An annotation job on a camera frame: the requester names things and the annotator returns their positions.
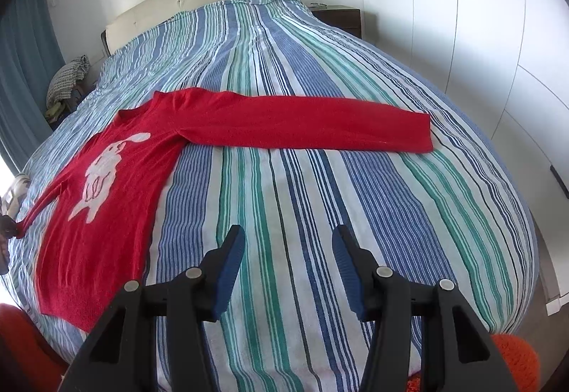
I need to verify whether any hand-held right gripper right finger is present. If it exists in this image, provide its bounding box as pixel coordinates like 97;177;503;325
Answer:
331;224;505;392

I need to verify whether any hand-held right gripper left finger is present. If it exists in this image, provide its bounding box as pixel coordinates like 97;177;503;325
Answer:
67;224;246;392

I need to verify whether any red sweater with white print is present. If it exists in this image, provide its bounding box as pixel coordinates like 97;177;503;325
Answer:
18;87;434;333

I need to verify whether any patterned beige pillow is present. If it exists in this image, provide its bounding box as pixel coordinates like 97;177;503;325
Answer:
2;173;30;217

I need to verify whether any person's orange knit clothing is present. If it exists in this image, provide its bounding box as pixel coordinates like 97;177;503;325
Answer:
0;303;67;392

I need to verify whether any blue green striped bed sheet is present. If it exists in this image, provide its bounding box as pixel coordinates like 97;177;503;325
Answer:
0;0;541;392

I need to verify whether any checked cloth pile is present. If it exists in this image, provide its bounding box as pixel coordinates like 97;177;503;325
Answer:
47;55;92;104

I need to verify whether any blue curtain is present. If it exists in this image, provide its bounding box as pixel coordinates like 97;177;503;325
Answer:
0;0;67;179

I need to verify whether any orange knit sleeve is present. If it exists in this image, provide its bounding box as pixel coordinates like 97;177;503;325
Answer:
491;333;531;380

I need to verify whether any dark wooden nightstand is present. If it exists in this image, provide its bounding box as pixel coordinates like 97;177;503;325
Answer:
311;5;362;39

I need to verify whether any white wardrobe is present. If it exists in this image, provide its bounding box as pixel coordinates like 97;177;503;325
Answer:
356;0;569;313

